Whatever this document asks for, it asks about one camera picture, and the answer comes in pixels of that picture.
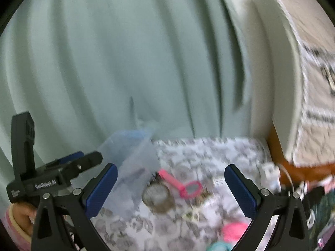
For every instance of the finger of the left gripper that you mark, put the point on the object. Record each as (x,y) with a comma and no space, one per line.
(69,158)
(74,168)

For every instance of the white bed frame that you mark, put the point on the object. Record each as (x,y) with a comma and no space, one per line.
(272,70)

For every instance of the floral grey white blanket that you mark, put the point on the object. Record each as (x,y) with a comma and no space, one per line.
(222,222)

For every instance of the pale green curtain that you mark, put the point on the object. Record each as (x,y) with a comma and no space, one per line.
(87,68)

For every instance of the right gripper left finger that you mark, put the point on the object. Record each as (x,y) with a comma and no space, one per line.
(50,231)

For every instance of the white power strip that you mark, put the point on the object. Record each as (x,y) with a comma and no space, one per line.
(270,177)

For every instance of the person left hand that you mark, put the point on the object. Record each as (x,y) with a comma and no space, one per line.
(24,213)

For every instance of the brown packing tape roll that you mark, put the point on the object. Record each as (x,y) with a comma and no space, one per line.
(158,198)

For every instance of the beige patterned quilt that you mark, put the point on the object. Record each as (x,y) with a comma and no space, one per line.
(301,40)

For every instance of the clear plastic storage bin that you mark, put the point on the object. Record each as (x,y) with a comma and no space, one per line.
(135,157)

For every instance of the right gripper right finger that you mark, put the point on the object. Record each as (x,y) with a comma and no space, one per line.
(260,205)

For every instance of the pink hand mirror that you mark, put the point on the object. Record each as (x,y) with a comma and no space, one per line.
(187,191)

